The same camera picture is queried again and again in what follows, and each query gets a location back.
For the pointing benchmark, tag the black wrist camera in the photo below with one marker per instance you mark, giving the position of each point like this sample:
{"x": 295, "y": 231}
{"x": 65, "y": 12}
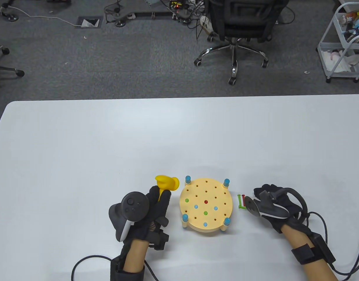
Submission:
{"x": 160, "y": 238}

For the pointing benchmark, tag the dark grey handheld controller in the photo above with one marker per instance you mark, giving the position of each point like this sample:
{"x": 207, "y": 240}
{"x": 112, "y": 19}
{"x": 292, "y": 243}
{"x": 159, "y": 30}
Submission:
{"x": 270, "y": 209}
{"x": 132, "y": 205}

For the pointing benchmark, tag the black wrist band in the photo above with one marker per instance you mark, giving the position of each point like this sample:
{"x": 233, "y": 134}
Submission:
{"x": 127, "y": 275}
{"x": 303, "y": 254}

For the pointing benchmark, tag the person's right forearm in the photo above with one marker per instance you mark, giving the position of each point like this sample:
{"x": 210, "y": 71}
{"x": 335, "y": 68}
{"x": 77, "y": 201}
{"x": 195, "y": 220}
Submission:
{"x": 296, "y": 240}

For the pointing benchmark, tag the grey floor box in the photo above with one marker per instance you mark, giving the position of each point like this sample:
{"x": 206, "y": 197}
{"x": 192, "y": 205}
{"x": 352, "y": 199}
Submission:
{"x": 88, "y": 22}

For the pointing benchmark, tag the colourful toy figure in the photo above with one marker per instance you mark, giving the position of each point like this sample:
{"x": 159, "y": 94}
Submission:
{"x": 347, "y": 17}

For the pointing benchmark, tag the white utility cart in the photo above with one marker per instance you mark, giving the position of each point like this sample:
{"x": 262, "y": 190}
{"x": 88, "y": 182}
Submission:
{"x": 324, "y": 49}

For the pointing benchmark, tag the black office chair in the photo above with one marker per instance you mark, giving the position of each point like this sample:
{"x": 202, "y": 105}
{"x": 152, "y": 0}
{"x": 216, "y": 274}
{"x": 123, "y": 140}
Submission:
{"x": 243, "y": 17}

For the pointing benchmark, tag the yellow toy hammer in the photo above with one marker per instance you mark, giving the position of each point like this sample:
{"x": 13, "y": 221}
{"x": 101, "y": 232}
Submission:
{"x": 166, "y": 182}

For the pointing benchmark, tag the yellow round tap bench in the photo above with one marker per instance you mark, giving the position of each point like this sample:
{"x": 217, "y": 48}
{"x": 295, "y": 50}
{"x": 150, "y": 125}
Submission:
{"x": 214, "y": 190}

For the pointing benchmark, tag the black chair base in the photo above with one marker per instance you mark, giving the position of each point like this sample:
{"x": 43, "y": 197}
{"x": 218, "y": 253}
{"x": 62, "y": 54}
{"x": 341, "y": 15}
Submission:
{"x": 10, "y": 70}

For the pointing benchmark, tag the person's left hand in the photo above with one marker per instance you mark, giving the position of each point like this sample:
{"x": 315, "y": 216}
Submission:
{"x": 159, "y": 209}

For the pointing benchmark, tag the white crumpled cloth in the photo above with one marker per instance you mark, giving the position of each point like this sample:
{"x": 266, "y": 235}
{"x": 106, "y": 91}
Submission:
{"x": 343, "y": 63}

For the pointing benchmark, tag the person's left forearm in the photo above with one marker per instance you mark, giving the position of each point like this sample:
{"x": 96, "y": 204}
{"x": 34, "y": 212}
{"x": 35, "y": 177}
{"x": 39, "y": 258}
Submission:
{"x": 137, "y": 254}

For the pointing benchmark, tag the person's right hand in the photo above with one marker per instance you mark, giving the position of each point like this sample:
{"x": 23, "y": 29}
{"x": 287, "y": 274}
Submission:
{"x": 291, "y": 202}

